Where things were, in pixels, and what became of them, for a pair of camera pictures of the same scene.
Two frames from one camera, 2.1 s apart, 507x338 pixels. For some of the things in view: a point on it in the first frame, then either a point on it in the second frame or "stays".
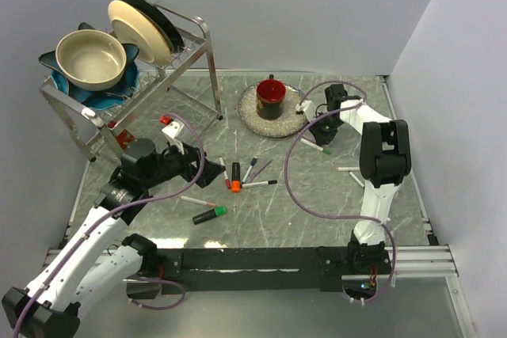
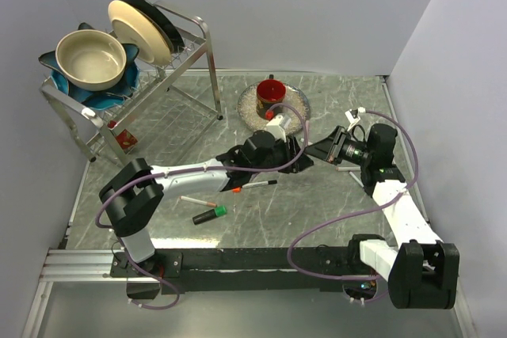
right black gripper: (321, 138) to (325, 148)
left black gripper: (191, 154) to (291, 150)
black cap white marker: (259, 184) stays
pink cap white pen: (197, 201) stays
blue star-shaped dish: (104, 98) stays
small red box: (125, 138) stays
